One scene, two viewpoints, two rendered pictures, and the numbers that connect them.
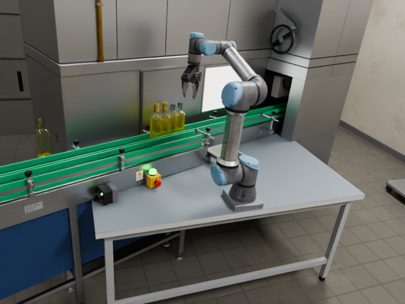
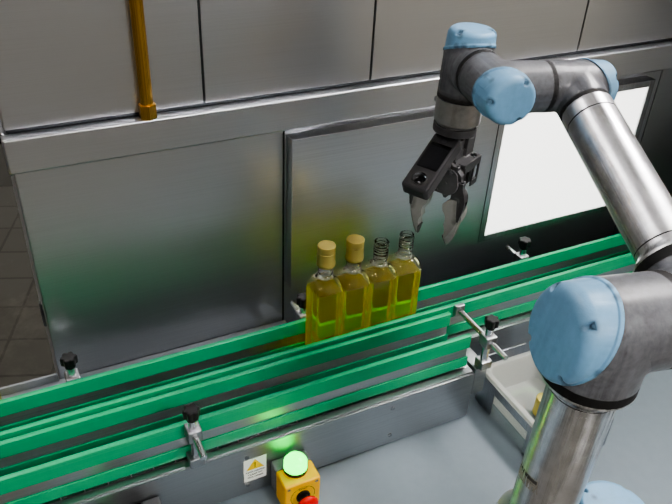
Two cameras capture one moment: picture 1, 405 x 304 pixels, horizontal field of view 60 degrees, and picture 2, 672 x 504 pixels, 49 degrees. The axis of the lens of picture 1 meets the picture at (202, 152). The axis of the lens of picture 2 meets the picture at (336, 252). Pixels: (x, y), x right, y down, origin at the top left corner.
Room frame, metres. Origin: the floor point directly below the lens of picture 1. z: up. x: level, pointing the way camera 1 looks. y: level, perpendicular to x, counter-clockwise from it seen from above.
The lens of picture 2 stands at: (0.87, -0.01, 1.90)
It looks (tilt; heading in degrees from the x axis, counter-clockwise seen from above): 34 degrees down; 15
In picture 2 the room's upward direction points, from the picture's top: 3 degrees clockwise
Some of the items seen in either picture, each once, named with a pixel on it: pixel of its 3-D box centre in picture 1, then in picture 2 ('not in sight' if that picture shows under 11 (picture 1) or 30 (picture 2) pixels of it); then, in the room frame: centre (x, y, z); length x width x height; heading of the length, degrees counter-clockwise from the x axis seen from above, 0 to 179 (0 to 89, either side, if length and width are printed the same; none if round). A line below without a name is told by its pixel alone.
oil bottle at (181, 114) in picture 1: (178, 126); (399, 297); (2.06, 0.17, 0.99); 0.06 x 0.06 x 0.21; 41
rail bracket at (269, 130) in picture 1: (268, 124); not in sight; (2.48, -0.48, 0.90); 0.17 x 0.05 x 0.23; 42
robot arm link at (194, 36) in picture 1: (196, 43); (467, 63); (1.98, 0.09, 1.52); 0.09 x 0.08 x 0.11; 32
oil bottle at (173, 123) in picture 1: (171, 128); (375, 305); (2.02, 0.21, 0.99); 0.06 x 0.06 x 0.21; 42
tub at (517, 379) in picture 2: (225, 158); (542, 404); (2.05, -0.16, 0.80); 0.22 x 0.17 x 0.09; 42
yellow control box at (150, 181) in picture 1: (152, 180); (295, 482); (1.71, 0.27, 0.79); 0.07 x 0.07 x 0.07; 42
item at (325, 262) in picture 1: (233, 256); not in sight; (1.63, -0.25, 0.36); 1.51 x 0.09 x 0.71; 112
